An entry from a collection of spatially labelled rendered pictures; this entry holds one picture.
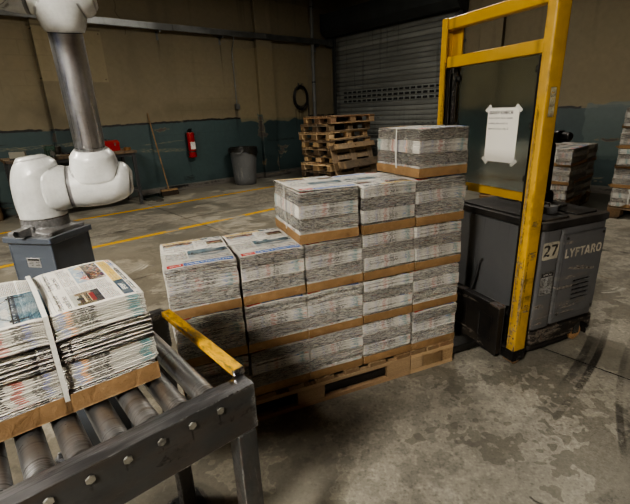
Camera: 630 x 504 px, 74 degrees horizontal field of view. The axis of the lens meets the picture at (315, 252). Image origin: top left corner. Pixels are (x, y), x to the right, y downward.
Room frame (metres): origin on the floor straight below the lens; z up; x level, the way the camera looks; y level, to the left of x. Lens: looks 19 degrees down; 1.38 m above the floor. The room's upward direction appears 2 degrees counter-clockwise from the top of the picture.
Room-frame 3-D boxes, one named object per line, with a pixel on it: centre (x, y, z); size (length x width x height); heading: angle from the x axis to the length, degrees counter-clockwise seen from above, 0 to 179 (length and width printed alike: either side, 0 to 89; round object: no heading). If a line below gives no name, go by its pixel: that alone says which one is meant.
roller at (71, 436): (0.79, 0.60, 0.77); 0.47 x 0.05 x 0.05; 40
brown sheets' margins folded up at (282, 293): (1.89, 0.11, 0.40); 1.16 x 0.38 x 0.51; 112
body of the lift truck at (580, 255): (2.47, -1.30, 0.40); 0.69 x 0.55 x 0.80; 22
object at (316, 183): (1.95, -0.01, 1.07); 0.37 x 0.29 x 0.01; 21
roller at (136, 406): (0.87, 0.50, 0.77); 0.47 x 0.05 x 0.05; 40
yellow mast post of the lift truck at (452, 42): (2.63, -0.84, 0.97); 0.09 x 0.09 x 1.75; 22
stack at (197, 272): (1.89, 0.12, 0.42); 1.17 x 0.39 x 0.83; 112
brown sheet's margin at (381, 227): (2.05, -0.28, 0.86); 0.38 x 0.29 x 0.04; 23
